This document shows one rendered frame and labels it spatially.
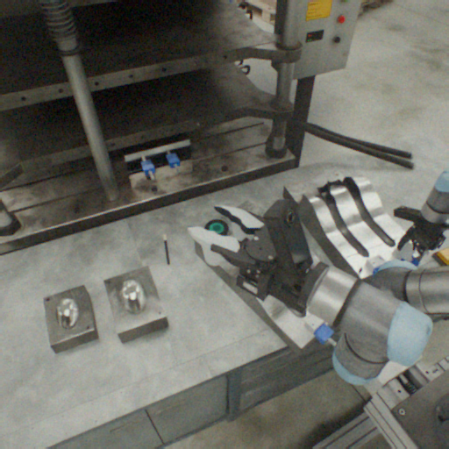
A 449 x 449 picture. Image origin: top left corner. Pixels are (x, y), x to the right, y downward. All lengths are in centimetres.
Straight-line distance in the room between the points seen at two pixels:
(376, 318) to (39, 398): 98
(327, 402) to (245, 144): 128
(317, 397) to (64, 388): 122
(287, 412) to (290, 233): 154
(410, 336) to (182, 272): 94
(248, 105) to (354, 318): 125
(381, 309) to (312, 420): 151
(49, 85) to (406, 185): 141
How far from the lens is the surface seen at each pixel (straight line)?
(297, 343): 119
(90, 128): 145
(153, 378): 121
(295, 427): 200
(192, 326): 126
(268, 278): 57
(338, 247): 136
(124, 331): 121
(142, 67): 143
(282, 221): 51
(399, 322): 55
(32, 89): 142
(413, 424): 99
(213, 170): 173
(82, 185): 177
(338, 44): 185
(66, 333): 126
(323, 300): 55
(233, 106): 166
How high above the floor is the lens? 192
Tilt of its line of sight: 49 degrees down
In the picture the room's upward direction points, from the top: straight up
